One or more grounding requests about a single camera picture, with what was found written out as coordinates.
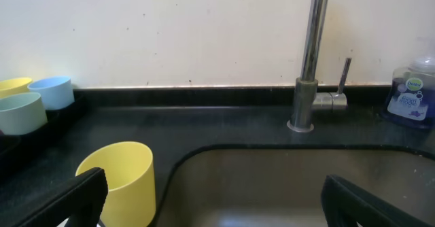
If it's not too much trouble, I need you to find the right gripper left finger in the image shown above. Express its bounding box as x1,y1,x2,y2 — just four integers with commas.
13,167,109,227

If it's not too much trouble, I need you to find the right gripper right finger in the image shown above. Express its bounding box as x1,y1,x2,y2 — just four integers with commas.
321,174,432,227

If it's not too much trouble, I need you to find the yellow cup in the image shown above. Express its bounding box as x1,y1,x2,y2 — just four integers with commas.
75,141,157,227
0,77,33,99

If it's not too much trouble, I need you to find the black tray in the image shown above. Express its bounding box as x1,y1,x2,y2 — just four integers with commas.
0,96,88,175

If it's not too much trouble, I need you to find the steel sink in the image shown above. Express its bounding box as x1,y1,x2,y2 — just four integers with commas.
154,144,435,227

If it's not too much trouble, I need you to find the green cup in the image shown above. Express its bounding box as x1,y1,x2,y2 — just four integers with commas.
0,92,48,136

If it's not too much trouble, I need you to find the blue cup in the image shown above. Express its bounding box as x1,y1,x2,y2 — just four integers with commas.
27,76,75,111

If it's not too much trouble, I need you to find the steel tap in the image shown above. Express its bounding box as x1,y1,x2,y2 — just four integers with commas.
287,0,353,133

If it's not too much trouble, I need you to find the blue soap bottle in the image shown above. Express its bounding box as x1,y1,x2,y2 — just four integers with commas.
380,55,435,130

